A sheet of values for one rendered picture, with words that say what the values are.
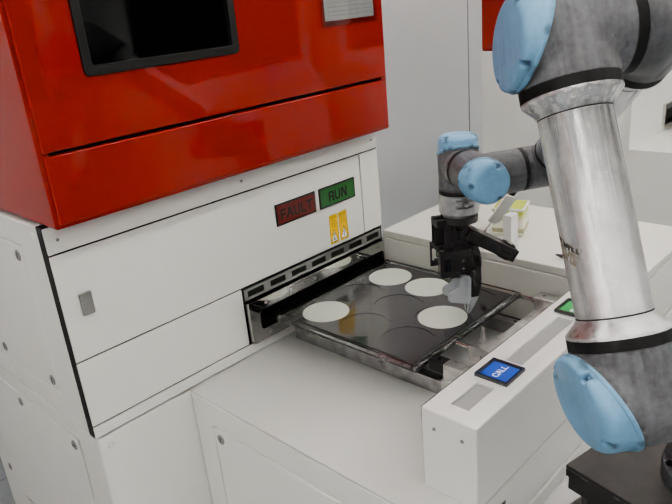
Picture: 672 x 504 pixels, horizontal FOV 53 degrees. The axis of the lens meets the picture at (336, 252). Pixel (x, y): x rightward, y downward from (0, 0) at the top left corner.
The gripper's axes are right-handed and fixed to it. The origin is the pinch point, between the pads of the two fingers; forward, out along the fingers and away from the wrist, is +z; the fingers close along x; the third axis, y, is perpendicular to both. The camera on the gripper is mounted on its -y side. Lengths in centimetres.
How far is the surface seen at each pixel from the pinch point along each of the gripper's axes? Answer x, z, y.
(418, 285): -16.4, 1.3, 6.3
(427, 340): 8.3, 1.4, 11.8
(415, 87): -284, -5, -70
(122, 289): 4, -16, 65
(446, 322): 2.8, 1.2, 6.2
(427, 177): -289, 54, -77
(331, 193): -28.2, -19.2, 22.3
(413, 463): 32.0, 9.3, 21.7
